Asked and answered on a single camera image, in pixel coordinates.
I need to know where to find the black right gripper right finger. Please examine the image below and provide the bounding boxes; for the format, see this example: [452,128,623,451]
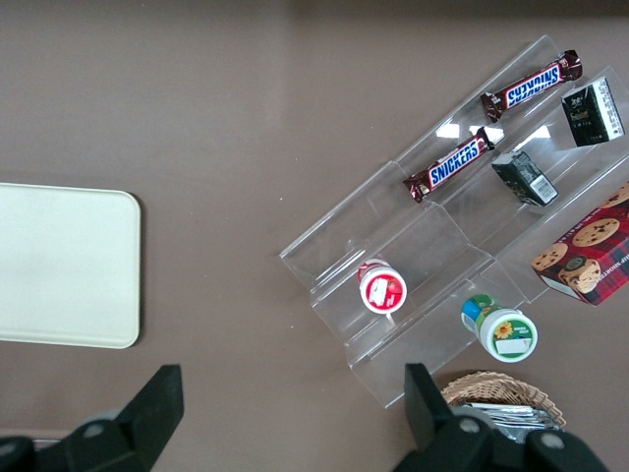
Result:
[392,362,610,472]

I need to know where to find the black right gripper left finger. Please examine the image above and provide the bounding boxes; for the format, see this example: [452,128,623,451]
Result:
[0,363,185,472]

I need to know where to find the light wicker basket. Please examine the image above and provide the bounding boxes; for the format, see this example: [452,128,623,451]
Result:
[439,371,569,434]

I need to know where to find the cream rectangular serving tray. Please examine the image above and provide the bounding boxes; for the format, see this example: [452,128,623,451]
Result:
[0,182,143,350]

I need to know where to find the stack of foil trays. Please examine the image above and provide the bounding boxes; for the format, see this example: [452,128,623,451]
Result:
[456,401,561,443]

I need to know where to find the green lid yogurt cup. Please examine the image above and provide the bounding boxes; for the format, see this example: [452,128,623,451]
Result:
[460,293,539,364]

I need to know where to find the red lid yogurt cup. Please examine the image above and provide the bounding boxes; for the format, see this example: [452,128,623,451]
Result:
[357,258,408,315]

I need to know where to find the clear acrylic stepped display stand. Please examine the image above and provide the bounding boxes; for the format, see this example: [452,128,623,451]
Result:
[278,33,629,409]

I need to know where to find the red plaid cookie box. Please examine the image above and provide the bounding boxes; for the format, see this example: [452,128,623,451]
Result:
[531,181,629,307]

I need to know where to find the Snickers chocolate bar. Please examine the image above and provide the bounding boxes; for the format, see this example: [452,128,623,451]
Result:
[402,126,505,205]
[480,48,584,124]

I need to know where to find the small black carton box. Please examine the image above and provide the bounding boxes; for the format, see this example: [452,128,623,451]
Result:
[561,78,626,148]
[490,149,560,207]

